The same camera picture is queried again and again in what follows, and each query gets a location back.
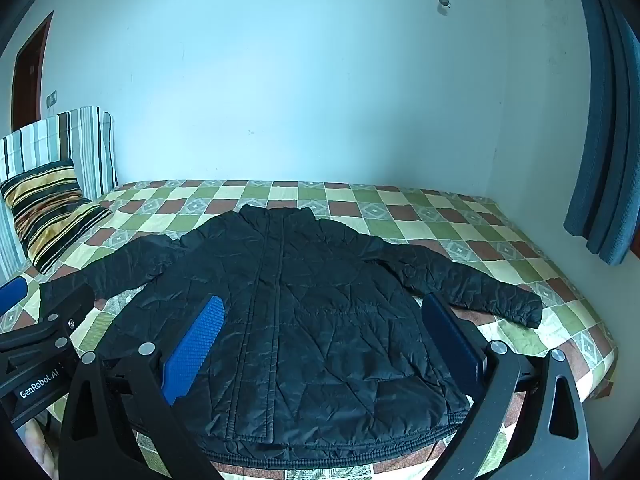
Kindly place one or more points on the brown wooden door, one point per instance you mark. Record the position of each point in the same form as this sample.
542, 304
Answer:
27, 85

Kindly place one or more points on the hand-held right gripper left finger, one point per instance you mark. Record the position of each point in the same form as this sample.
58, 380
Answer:
196, 347

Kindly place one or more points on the person's left forearm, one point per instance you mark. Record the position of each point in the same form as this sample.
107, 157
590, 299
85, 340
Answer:
40, 450

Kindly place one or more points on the wall switch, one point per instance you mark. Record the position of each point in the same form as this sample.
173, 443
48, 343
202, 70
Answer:
51, 99

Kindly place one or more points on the checkered bedspread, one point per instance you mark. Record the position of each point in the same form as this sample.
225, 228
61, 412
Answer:
350, 200

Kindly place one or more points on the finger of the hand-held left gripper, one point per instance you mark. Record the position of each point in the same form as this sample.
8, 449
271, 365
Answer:
65, 305
12, 292

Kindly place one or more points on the striped pillow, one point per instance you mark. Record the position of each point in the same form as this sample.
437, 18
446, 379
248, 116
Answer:
50, 210

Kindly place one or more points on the black quilted jacket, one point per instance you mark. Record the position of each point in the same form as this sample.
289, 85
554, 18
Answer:
325, 310

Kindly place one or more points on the striped headboard cushion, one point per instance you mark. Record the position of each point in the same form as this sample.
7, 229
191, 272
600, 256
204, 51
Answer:
85, 135

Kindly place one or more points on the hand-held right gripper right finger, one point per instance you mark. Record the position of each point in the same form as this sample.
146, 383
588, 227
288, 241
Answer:
452, 347

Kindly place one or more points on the blue curtain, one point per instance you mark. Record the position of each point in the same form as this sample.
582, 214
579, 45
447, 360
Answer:
610, 135

